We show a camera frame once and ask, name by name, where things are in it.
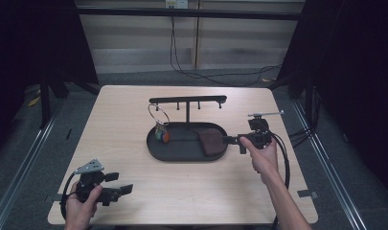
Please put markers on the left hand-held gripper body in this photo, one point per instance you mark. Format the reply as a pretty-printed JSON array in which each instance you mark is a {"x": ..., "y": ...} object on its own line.
[{"x": 89, "y": 182}]

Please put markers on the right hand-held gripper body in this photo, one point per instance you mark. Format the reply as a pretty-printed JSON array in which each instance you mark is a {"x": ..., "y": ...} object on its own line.
[{"x": 262, "y": 137}]

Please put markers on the black key rack with tray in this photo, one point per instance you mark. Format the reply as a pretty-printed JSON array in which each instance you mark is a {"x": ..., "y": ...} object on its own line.
[{"x": 182, "y": 150}]

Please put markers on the person's right hand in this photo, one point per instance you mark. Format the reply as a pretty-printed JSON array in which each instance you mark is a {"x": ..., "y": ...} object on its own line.
[{"x": 265, "y": 163}]

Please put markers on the person's left hand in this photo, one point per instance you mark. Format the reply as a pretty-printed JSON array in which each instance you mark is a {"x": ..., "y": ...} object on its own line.
[{"x": 79, "y": 211}]

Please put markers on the grey tape piece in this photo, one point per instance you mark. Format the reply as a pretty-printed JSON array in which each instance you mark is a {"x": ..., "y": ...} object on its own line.
[{"x": 308, "y": 193}]

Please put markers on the black metal stand leg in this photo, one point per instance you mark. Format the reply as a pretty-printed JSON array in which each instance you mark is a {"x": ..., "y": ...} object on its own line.
[{"x": 45, "y": 105}]

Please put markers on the black curtain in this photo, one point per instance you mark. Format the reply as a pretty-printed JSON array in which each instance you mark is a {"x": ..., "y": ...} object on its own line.
[
  {"x": 357, "y": 64},
  {"x": 28, "y": 41}
]

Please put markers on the aluminium floor rail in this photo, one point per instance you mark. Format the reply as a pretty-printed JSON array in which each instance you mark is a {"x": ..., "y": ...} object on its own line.
[
  {"x": 335, "y": 179},
  {"x": 19, "y": 182}
]

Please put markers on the black horizontal frame bar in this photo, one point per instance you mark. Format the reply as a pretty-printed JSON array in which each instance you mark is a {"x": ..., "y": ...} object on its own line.
[{"x": 182, "y": 12}]

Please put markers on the white wall socket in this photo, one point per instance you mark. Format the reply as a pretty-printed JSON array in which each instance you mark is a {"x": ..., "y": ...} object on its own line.
[{"x": 177, "y": 4}]

